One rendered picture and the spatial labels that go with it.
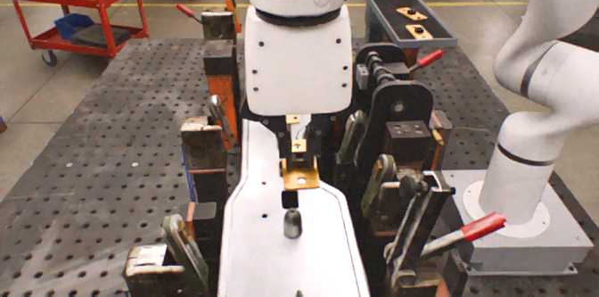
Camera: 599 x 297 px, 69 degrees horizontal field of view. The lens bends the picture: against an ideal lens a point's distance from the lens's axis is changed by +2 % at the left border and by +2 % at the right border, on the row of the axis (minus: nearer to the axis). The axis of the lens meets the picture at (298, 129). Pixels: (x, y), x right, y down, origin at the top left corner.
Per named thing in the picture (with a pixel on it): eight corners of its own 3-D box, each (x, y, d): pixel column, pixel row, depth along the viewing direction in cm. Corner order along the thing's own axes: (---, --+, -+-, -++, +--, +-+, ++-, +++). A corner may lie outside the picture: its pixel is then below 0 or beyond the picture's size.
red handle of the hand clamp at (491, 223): (387, 250, 61) (494, 201, 57) (394, 258, 62) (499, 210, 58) (395, 275, 57) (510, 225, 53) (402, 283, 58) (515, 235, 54)
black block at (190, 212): (191, 292, 97) (168, 198, 80) (239, 288, 98) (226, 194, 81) (185, 326, 90) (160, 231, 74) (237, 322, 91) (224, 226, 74)
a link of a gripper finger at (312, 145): (335, 100, 45) (332, 150, 49) (305, 102, 45) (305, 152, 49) (340, 116, 43) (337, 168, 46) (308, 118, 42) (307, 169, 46)
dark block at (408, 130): (365, 267, 102) (385, 120, 78) (394, 265, 103) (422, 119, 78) (369, 285, 98) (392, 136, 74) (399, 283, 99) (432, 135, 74)
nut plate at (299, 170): (280, 143, 51) (280, 134, 50) (311, 141, 51) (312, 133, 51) (283, 191, 44) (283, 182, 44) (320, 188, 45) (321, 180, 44)
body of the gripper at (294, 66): (348, -20, 40) (342, 86, 47) (239, -16, 40) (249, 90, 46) (365, 7, 34) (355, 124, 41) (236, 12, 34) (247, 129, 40)
